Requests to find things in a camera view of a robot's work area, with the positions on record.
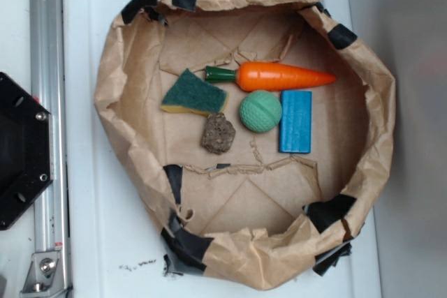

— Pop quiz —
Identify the brown rough rock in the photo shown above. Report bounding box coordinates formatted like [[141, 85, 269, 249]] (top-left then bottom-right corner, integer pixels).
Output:
[[201, 112, 236, 154]]

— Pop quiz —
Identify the green textured rubber ball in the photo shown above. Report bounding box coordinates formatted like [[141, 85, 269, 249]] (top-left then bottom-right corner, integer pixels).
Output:
[[239, 90, 282, 133]]

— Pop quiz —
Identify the green and yellow sponge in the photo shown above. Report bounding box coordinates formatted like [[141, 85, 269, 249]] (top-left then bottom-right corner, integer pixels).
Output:
[[160, 69, 229, 117]]

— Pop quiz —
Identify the orange plastic toy carrot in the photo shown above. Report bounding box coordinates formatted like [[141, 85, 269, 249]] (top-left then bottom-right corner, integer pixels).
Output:
[[205, 61, 337, 92]]

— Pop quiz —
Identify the blue wooden block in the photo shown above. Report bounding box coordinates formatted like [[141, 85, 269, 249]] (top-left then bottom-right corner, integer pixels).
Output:
[[279, 90, 312, 154]]

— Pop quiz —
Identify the brown paper bag tray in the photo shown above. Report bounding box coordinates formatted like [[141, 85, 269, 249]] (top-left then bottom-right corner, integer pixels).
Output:
[[94, 0, 395, 290]]

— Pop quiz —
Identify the white plastic tray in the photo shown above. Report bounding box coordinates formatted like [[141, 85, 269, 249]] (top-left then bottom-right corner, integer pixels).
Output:
[[63, 0, 381, 297]]

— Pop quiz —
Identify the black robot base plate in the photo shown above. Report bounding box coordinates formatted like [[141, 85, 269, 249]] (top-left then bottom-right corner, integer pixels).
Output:
[[1, 73, 52, 231]]

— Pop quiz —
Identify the aluminium extrusion rail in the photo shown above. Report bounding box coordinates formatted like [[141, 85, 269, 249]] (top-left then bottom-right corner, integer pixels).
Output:
[[30, 0, 73, 297]]

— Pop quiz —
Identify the metal corner bracket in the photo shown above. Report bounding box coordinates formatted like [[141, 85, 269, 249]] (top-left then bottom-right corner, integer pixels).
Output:
[[20, 251, 64, 297]]

